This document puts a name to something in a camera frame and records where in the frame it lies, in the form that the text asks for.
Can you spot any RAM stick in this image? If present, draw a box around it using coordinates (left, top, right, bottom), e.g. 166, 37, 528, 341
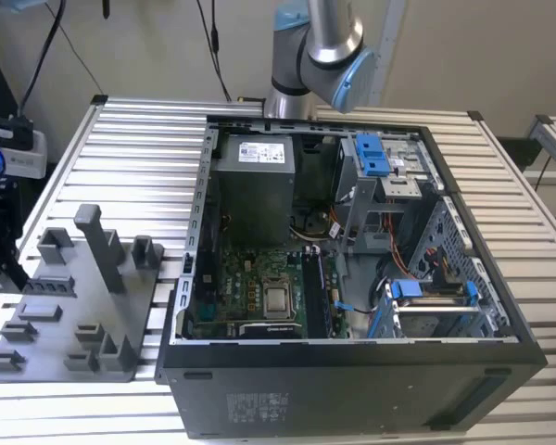
317, 253, 337, 337
21, 275, 78, 298

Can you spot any black RAM slot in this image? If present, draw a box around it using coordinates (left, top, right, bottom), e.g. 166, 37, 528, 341
308, 254, 322, 337
312, 254, 327, 337
303, 254, 318, 337

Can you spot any grey plastic parts rack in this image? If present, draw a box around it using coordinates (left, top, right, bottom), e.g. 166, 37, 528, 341
0, 203, 166, 385

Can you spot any green motherboard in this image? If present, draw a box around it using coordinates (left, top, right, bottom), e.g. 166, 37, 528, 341
184, 248, 353, 342

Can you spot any grey power supply unit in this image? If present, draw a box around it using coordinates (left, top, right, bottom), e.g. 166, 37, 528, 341
210, 133, 297, 249

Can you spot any black CPU socket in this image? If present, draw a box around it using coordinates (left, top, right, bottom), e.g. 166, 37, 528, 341
258, 275, 298, 322

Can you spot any black graphics card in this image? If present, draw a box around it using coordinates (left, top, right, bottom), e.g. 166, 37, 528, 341
226, 321, 305, 341

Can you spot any silver CPU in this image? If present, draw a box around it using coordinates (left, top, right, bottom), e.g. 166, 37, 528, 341
264, 286, 292, 319

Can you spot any black round case part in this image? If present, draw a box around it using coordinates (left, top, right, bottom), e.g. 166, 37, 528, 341
300, 210, 331, 235

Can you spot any black open PC case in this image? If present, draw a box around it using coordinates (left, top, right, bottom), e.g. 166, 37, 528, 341
153, 113, 550, 440

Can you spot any blue plastic drive latch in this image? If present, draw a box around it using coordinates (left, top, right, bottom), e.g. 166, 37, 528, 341
355, 133, 389, 179

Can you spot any silver drive cage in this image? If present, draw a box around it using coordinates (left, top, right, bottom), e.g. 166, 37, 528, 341
334, 131, 448, 255

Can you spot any metal disk bay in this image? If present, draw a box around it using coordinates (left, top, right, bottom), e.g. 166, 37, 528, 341
368, 277, 511, 342

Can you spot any black box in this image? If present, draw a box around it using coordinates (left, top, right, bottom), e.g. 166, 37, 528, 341
495, 136, 543, 175

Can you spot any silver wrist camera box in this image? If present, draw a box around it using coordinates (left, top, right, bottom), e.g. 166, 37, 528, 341
0, 128, 48, 181

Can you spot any thin black wall wire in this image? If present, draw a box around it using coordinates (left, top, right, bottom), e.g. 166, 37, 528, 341
55, 13, 104, 96

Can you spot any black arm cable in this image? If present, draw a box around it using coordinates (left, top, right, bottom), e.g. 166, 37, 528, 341
196, 0, 233, 103

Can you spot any blue data cable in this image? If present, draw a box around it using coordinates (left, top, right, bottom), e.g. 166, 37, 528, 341
334, 299, 382, 317

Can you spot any blue disk carrier handle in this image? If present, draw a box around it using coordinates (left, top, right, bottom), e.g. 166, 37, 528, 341
391, 279, 422, 310
462, 281, 482, 308

